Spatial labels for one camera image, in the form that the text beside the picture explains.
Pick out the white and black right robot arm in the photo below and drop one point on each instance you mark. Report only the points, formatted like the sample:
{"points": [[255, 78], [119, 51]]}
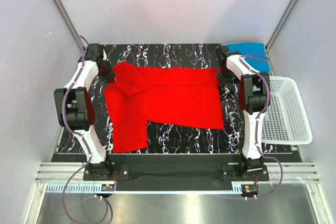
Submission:
{"points": [[253, 99]]}

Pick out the right aluminium corner post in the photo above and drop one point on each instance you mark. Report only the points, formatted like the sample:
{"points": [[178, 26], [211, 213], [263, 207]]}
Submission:
{"points": [[288, 10]]}

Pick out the left small connector box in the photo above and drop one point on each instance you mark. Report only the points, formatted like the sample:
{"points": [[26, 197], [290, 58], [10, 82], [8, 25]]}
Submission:
{"points": [[108, 187]]}

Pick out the small connector box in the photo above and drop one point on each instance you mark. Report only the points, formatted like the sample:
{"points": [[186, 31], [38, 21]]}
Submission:
{"points": [[250, 190], [108, 187]]}

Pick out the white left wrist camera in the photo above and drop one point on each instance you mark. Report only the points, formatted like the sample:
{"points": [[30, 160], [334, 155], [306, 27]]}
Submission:
{"points": [[105, 57]]}

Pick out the left aluminium corner post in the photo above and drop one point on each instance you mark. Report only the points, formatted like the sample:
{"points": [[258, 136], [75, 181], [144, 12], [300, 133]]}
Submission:
{"points": [[67, 21]]}

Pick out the right small connector box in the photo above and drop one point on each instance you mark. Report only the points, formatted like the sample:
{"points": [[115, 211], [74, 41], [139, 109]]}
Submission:
{"points": [[250, 190]]}

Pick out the aluminium corner post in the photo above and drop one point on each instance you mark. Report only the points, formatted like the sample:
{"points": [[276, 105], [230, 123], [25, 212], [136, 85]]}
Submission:
{"points": [[67, 21], [288, 10]]}

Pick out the red t-shirt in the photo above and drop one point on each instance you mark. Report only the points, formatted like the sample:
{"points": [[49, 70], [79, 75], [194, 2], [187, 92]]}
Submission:
{"points": [[179, 96]]}

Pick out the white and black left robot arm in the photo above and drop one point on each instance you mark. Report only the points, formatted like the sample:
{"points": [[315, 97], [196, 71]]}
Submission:
{"points": [[75, 111]]}

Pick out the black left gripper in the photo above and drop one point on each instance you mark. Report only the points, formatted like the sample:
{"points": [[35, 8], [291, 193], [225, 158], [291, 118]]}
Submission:
{"points": [[111, 76]]}

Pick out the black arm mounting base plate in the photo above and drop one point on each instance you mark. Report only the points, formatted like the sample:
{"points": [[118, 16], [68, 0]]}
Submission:
{"points": [[176, 172]]}

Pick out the folded blue t-shirt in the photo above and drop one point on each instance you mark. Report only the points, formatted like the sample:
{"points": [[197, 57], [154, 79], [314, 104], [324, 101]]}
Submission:
{"points": [[255, 54]]}

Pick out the white plastic laundry basket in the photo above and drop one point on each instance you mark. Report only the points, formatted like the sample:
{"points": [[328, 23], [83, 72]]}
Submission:
{"points": [[285, 121]]}

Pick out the aluminium frame rail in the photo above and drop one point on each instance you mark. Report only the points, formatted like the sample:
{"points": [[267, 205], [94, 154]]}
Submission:
{"points": [[60, 177]]}

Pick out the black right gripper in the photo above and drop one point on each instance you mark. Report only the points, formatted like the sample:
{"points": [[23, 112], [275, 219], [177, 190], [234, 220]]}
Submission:
{"points": [[222, 80]]}

